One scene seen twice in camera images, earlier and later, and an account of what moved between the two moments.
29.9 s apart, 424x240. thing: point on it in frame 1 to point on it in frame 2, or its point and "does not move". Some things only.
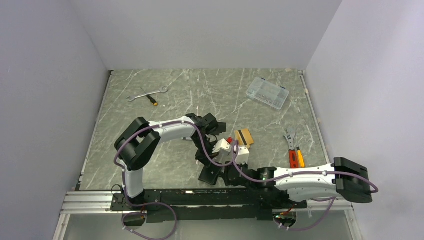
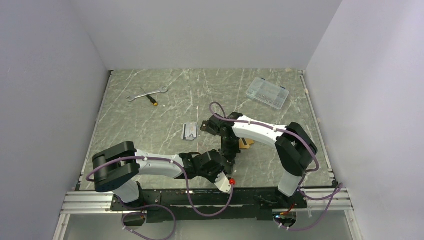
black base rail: x=221 y=205 does not move
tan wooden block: x=244 y=138 does not move
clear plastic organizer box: x=267 y=92 does not move
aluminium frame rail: x=89 y=202 does not move
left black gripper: x=203 y=157 to x=223 y=167
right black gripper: x=229 y=182 to x=225 y=151
